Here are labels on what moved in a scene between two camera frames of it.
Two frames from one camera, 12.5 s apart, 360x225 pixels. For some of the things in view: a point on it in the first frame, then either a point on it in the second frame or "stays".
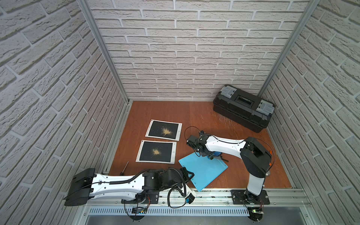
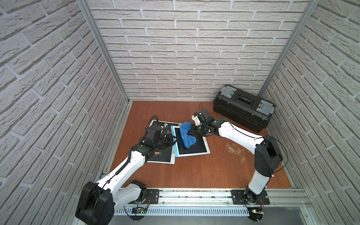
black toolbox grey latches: x=243 y=109 stays
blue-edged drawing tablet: x=205 y=169 → x=199 y=148
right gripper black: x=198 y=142 → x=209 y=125
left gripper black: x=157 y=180 → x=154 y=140
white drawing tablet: x=157 y=152 stays
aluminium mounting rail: x=192 y=198 stays
